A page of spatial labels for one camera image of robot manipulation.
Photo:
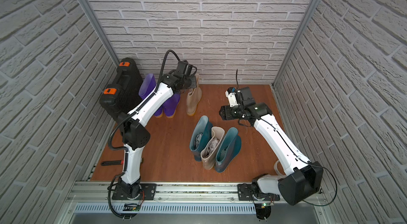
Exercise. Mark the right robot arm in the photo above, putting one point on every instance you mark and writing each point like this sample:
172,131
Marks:
302,177

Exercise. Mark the teal rain boot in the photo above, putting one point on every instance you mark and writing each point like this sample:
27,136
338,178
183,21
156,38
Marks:
228,150
200,137

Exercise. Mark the black tool case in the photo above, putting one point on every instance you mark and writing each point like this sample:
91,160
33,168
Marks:
122,95

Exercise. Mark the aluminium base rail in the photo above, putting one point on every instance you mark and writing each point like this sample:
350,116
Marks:
166,192

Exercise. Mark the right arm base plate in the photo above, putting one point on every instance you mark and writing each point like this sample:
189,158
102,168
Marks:
251,192

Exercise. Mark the beige rain boot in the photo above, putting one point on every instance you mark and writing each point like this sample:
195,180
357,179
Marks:
194,97
208,154

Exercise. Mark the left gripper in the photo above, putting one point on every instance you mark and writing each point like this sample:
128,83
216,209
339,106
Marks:
189,82

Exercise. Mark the clear tape roll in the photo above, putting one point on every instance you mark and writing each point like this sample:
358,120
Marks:
279,169

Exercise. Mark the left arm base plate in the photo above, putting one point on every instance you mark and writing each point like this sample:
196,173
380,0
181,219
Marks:
146,191

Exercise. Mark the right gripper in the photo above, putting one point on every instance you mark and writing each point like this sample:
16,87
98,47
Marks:
226,114

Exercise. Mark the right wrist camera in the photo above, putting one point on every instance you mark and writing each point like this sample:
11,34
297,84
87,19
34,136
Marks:
240,97

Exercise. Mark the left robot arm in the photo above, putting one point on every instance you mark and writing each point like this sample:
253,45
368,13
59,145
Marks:
134,132

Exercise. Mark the red pipe wrench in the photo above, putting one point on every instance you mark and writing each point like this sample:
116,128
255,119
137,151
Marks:
112,162

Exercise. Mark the purple rain boot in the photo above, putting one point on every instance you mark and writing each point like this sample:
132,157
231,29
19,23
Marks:
170,105
148,85

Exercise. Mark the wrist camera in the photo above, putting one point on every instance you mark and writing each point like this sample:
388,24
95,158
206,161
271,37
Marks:
240,97
185,70

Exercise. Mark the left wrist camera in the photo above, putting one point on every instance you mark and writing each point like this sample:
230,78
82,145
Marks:
185,70

